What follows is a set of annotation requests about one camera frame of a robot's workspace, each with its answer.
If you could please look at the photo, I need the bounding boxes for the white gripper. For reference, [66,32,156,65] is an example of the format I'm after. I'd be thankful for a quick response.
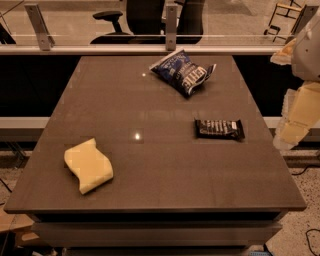
[270,12,320,150]

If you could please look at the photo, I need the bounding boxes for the black rxbar chocolate bar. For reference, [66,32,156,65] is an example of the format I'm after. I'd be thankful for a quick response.
[194,119,245,141]

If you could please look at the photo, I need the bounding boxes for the yellow wavy sponge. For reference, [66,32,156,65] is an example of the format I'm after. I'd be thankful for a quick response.
[64,138,113,195]

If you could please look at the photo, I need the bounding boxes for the wooden cart in background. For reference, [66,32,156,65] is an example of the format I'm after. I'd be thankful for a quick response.
[263,0,306,43]

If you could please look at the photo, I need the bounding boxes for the blue chip bag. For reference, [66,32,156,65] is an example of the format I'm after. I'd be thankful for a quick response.
[149,49,216,98]

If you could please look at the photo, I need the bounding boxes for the black office chair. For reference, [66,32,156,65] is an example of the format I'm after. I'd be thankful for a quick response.
[91,0,205,44]

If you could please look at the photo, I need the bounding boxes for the brown table with drawers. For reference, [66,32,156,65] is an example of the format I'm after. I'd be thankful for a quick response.
[5,56,305,249]

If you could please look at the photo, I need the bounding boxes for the metal bracket right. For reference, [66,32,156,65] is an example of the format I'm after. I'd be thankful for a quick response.
[286,3,319,43]

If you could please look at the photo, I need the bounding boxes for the metal bracket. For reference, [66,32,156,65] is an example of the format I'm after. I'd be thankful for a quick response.
[24,3,55,51]
[286,3,319,43]
[165,2,177,51]

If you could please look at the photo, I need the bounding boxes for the black floor cable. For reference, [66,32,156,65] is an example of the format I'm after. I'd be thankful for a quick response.
[291,163,320,256]

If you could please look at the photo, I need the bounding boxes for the metal bracket middle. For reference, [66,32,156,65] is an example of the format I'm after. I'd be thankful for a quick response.
[165,2,177,51]

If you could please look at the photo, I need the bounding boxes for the metal bracket left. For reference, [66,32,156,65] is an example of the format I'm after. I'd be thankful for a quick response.
[24,3,55,51]

